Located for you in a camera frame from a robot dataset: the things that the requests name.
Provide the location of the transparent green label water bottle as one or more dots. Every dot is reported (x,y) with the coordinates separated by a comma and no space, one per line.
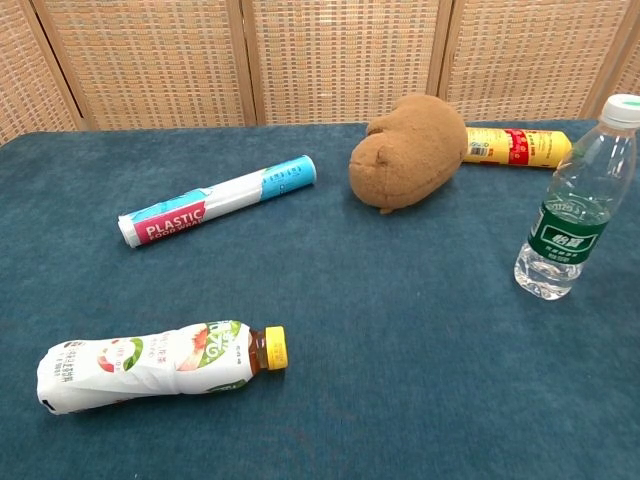
(570,225)

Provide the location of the tea bottle with yellow cap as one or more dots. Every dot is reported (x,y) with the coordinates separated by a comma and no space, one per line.
(150,365)

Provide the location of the yellow red sauce bottle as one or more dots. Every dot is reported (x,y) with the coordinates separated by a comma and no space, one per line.
(515,146)

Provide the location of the plastic food wrap roll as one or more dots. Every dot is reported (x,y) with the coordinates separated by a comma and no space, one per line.
(210,205)

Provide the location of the brown plush toy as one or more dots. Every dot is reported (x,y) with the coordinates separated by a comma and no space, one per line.
(410,155)

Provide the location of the woven bamboo folding screen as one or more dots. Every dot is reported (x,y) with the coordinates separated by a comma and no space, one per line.
(320,55)

